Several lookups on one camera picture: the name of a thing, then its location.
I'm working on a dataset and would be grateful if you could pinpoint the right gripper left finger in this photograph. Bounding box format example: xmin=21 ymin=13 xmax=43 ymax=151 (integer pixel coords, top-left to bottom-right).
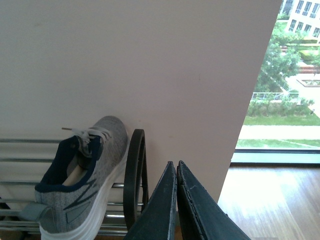
xmin=126 ymin=161 xmax=177 ymax=240

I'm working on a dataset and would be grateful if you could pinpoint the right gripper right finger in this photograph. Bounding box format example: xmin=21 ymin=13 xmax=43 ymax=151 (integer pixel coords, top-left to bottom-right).
xmin=177 ymin=160 xmax=249 ymax=240

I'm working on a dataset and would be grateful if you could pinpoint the grey sneaker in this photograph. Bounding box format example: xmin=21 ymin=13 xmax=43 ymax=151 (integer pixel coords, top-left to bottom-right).
xmin=35 ymin=116 xmax=129 ymax=240

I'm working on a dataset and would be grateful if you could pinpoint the black metal shoe rack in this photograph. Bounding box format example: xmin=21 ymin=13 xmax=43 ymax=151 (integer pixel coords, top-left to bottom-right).
xmin=0 ymin=129 xmax=151 ymax=240

